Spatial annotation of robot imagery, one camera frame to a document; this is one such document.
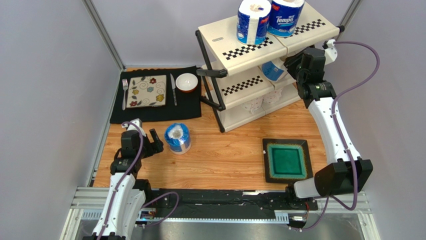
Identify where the white roll with blue band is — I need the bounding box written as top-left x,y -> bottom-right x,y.
260,58 -> 288,82

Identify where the blue paper roll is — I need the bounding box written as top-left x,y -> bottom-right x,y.
164,123 -> 192,155

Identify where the Tempo paper roll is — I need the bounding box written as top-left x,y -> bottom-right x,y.
267,0 -> 305,38
236,0 -> 272,46

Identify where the white patterned paper roll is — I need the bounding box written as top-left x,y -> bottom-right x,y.
241,97 -> 263,115

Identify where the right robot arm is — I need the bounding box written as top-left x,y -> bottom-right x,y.
284,47 -> 373,199

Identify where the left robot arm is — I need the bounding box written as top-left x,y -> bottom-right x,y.
83,126 -> 164,240

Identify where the cream checkered three-tier shelf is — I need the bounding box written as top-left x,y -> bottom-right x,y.
195,4 -> 345,133

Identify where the black cloth placemat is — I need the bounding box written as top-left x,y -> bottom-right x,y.
109,66 -> 202,124

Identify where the floral square plate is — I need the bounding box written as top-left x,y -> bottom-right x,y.
126,75 -> 167,109

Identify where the silver fork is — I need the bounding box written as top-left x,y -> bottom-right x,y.
121,78 -> 129,111

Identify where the silver table knife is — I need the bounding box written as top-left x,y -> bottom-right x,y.
170,74 -> 178,107

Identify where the white and orange bowl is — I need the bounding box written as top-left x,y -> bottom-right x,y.
175,73 -> 198,93

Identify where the green square glazed plate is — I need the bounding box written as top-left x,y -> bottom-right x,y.
262,138 -> 314,184

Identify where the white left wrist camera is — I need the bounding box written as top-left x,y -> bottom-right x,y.
121,118 -> 146,137

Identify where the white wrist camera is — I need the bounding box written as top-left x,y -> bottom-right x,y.
322,39 -> 338,65
121,118 -> 146,137

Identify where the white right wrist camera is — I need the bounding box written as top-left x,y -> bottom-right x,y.
322,39 -> 338,65

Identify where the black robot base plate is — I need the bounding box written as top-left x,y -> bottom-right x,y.
143,188 -> 319,220

